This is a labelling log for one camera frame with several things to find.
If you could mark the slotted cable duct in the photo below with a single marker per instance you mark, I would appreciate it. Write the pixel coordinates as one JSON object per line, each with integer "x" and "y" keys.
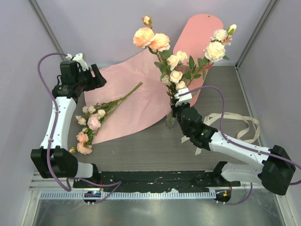
{"x": 91, "y": 195}

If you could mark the aluminium front rail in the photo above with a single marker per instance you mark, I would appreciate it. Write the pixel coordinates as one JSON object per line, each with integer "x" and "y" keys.
{"x": 272, "y": 180}

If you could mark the peach rose flower stem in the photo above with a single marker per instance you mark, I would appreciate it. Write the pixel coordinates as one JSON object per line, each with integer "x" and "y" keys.
{"x": 84, "y": 139}

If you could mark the pink three-tier shelf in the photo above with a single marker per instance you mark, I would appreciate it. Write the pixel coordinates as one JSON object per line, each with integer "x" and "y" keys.
{"x": 193, "y": 40}

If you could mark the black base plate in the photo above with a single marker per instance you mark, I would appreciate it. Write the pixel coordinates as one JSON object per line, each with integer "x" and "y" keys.
{"x": 187, "y": 181}

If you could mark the aluminium frame post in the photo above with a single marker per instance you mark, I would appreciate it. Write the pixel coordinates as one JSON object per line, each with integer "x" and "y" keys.
{"x": 47, "y": 28}
{"x": 258, "y": 28}

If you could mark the aluminium frame post left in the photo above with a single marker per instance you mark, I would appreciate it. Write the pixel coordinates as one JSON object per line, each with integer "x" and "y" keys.
{"x": 47, "y": 28}

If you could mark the fallen small rosebud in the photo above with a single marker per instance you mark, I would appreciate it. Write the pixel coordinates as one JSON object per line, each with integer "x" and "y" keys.
{"x": 73, "y": 150}

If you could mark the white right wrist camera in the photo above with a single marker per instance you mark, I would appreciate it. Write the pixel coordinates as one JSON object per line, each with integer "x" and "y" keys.
{"x": 183, "y": 96}

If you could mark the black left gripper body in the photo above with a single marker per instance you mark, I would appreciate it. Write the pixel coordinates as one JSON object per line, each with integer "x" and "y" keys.
{"x": 86, "y": 80}

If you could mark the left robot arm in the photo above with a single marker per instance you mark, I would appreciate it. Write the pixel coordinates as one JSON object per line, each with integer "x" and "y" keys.
{"x": 52, "y": 159}

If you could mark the pink small rose spray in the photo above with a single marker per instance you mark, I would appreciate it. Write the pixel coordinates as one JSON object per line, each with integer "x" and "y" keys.
{"x": 101, "y": 111}

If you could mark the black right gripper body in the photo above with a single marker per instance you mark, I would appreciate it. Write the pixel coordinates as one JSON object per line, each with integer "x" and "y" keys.
{"x": 177, "y": 110}

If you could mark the single green flower stem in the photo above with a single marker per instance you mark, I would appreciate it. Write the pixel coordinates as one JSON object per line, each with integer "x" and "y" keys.
{"x": 159, "y": 45}

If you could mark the white peony flower stem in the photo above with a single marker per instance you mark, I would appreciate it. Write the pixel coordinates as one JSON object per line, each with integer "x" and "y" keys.
{"x": 214, "y": 52}

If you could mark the purple pink wrapping paper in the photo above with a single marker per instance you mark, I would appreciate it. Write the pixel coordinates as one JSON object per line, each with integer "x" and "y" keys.
{"x": 148, "y": 104}

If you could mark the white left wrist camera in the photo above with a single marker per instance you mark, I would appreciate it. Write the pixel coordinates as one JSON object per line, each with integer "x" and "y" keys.
{"x": 79, "y": 58}

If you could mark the aluminium frame post right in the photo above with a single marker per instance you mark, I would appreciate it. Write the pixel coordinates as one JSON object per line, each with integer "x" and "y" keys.
{"x": 258, "y": 28}

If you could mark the clear glass vase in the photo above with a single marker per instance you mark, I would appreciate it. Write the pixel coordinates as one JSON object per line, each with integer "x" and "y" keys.
{"x": 170, "y": 121}

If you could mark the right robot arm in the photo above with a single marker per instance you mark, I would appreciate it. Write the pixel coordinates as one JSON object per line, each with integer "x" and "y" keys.
{"x": 270, "y": 167}

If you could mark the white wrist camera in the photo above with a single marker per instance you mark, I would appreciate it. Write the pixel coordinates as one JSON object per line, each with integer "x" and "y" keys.
{"x": 183, "y": 96}
{"x": 79, "y": 58}

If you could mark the cream ribbon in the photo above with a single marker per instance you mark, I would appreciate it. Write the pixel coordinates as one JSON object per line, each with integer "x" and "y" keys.
{"x": 244, "y": 128}

